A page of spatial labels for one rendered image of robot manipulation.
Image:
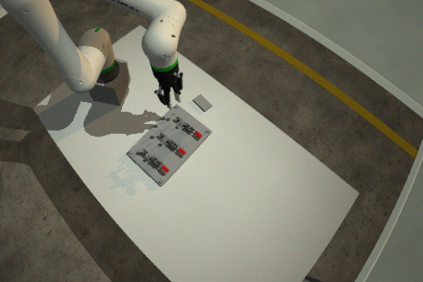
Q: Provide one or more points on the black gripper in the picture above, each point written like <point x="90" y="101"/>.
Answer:
<point x="176" y="84"/>

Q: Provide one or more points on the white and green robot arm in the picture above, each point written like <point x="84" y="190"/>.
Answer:
<point x="81" y="69"/>

